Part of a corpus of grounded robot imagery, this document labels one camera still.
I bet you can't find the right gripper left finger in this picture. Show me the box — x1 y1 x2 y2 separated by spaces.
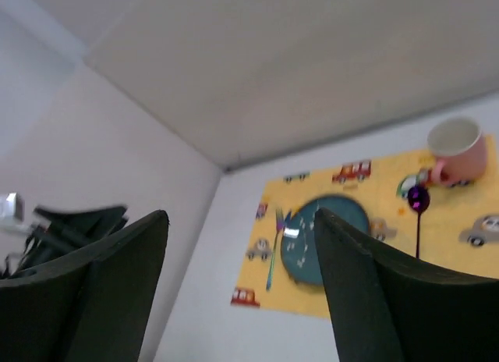
1 210 169 361

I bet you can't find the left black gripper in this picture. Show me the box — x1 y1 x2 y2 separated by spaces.
1 193 128 279

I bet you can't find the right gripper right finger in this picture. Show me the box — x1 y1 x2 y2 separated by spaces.
314 208 498 361

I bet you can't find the purple metallic spoon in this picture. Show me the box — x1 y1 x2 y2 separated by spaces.
407 185 430 259

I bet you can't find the iridescent metallic fork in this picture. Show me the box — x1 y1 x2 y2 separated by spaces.
266 208 292 292

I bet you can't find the dark teal plate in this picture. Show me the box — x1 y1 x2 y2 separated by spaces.
281 193 370 287

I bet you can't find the pink cup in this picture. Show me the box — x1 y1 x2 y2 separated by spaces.
426 116 487 186

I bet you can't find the yellow car print cloth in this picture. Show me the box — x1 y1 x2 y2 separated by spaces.
232 137 498 318

